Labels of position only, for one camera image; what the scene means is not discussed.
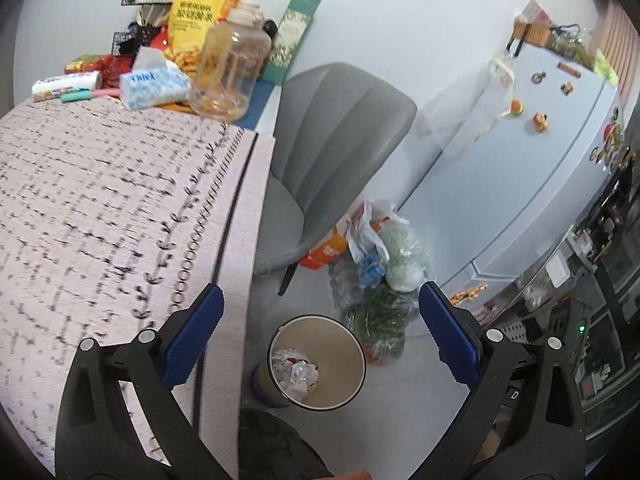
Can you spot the tall green carton box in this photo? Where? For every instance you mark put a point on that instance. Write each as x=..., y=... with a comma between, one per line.
x=292, y=35

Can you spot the white mesh bag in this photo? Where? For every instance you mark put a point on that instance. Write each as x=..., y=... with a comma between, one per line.
x=482, y=105

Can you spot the brown and pink box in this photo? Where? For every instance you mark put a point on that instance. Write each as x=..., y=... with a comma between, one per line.
x=534, y=22

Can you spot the white plastic bag with cabbage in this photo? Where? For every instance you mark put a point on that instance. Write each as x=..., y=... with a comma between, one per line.
x=400, y=255

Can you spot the blue mat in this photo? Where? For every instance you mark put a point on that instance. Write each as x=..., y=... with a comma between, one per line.
x=260, y=102

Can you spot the orange cardboard carton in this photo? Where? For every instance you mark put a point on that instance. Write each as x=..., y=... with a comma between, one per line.
x=327, y=250

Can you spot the black bottle cap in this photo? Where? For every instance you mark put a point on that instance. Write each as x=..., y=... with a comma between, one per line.
x=270, y=27

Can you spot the white paper with red print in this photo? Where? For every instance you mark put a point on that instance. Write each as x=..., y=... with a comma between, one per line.
x=286, y=358

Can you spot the person's dark trouser leg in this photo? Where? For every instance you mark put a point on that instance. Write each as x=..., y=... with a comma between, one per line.
x=280, y=445

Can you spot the cluster of orange figure magnets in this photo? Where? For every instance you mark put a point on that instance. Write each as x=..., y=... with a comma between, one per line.
x=467, y=295

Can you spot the pink striped curtain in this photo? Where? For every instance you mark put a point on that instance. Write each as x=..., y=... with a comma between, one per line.
x=617, y=30

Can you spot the yellow snack bag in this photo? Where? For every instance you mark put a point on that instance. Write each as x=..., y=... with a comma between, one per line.
x=192, y=20

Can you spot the clear bag of green vegetables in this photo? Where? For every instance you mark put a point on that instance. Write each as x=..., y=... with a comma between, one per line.
x=380, y=315

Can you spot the clear plastic jar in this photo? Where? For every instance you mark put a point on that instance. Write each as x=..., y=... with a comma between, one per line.
x=230, y=70

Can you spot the pink pen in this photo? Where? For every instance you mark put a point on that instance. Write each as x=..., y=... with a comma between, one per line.
x=106, y=92

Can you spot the dark cluttered shelf unit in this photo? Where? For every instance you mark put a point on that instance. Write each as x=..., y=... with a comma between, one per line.
x=600, y=310

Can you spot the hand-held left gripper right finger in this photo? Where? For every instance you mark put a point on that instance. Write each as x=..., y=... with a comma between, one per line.
x=450, y=335

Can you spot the grey upholstered chair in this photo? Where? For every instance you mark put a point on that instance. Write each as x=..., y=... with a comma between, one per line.
x=330, y=125

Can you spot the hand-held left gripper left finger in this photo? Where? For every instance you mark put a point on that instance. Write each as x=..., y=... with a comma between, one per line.
x=192, y=335

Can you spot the brown round fridge magnet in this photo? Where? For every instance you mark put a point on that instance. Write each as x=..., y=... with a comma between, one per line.
x=540, y=120

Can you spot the white plastic wad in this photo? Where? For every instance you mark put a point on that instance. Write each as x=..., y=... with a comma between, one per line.
x=304, y=374

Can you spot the pink patterned tablecloth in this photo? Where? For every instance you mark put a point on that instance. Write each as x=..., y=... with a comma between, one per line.
x=100, y=200

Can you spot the teal pen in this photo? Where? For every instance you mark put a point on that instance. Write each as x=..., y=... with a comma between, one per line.
x=75, y=95

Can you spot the burger fridge magnet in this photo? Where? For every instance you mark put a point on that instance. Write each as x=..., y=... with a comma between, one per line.
x=515, y=106

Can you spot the small brown fridge magnet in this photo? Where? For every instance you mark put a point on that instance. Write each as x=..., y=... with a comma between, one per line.
x=566, y=89

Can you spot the cluster of colourful fridge magnets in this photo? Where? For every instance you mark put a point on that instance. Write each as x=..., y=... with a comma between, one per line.
x=607, y=142

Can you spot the green cloth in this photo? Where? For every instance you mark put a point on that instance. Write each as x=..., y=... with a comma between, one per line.
x=606, y=66

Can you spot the white printed roll pack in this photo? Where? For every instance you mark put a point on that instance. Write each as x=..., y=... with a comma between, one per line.
x=65, y=85

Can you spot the red snack packets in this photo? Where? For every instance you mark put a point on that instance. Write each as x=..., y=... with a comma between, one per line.
x=100, y=64

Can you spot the cream bin with black rim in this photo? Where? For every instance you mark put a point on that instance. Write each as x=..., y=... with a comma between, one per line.
x=340, y=360

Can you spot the brown bar fridge magnet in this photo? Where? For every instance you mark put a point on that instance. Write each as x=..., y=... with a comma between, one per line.
x=569, y=68

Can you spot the blue and white tissue pack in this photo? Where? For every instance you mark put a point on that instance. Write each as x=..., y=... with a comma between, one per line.
x=152, y=87

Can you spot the pale blue fridge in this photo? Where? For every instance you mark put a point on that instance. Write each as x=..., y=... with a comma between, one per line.
x=525, y=185

